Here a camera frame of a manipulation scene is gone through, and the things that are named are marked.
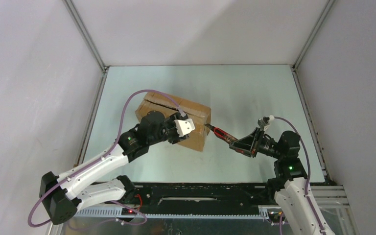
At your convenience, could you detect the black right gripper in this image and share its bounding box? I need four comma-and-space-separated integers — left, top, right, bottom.
229, 127, 283, 160

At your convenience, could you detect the aluminium right corner post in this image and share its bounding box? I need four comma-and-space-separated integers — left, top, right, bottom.
292, 0, 337, 70

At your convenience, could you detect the brown cardboard express box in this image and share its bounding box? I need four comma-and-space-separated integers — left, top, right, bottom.
135, 92, 212, 153

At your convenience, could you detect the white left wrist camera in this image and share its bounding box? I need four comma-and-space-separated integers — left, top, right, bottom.
174, 118, 196, 137

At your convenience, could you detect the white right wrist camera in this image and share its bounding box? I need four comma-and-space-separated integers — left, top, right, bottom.
258, 115, 275, 131

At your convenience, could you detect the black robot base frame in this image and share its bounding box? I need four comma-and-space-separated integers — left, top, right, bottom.
76, 183, 281, 223

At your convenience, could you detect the aluminium left corner post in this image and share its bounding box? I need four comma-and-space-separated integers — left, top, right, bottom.
63, 0, 107, 73

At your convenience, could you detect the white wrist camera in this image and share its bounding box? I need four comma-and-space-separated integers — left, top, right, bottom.
258, 115, 275, 131
174, 118, 196, 137

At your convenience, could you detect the red black utility knife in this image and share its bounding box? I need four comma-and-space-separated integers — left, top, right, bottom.
205, 123, 238, 144

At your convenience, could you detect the aluminium corner post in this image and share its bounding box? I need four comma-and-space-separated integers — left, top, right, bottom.
63, 0, 107, 73
292, 0, 337, 70

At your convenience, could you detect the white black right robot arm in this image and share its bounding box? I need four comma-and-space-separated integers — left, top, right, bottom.
229, 128, 334, 235

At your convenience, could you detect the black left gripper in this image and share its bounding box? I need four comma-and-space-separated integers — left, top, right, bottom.
148, 112, 189, 146

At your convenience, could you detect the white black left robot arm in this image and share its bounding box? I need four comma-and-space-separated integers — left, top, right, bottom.
39, 111, 195, 225

